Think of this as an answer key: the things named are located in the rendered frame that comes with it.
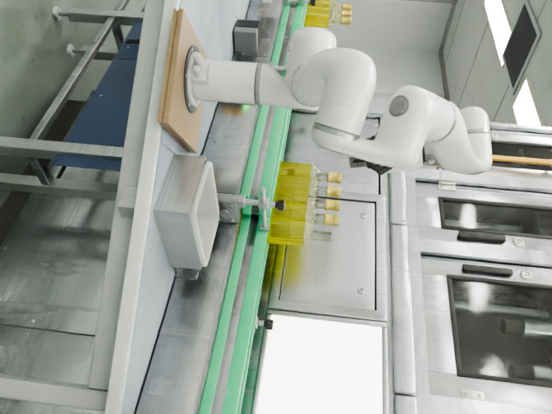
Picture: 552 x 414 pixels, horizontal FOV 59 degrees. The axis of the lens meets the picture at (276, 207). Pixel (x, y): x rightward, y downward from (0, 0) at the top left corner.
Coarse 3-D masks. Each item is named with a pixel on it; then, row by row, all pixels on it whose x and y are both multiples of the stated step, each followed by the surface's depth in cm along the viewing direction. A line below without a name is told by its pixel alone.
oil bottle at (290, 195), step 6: (276, 192) 148; (282, 192) 148; (288, 192) 148; (294, 192) 148; (300, 192) 148; (306, 192) 148; (312, 192) 148; (276, 198) 146; (282, 198) 146; (288, 198) 146; (294, 198) 146; (300, 198) 146; (306, 198) 146; (312, 198) 147; (300, 204) 146; (306, 204) 145; (312, 204) 146
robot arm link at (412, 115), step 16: (400, 96) 84; (416, 96) 83; (432, 96) 85; (384, 112) 87; (400, 112) 84; (416, 112) 83; (432, 112) 84; (448, 112) 89; (320, 128) 85; (384, 128) 86; (400, 128) 84; (416, 128) 84; (432, 128) 87; (448, 128) 90; (320, 144) 86; (336, 144) 84; (352, 144) 84; (368, 144) 85; (384, 144) 85; (400, 144) 84; (416, 144) 84; (368, 160) 87; (384, 160) 85; (400, 160) 85; (416, 160) 86
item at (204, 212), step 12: (204, 168) 113; (204, 180) 109; (204, 192) 122; (216, 192) 123; (192, 204) 106; (204, 204) 126; (216, 204) 126; (192, 216) 105; (204, 216) 129; (216, 216) 129; (204, 228) 127; (216, 228) 128; (204, 240) 125; (204, 252) 123; (204, 264) 118
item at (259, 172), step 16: (288, 16) 192; (288, 32) 185; (272, 112) 155; (256, 128) 150; (272, 128) 150; (256, 144) 146; (272, 144) 146; (256, 160) 141; (272, 160) 141; (256, 176) 138; (272, 176) 137; (256, 192) 134
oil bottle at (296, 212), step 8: (272, 208) 144; (288, 208) 144; (296, 208) 144; (304, 208) 144; (312, 208) 144; (272, 216) 142; (280, 216) 142; (288, 216) 142; (296, 216) 142; (304, 216) 142; (312, 216) 142; (312, 224) 144
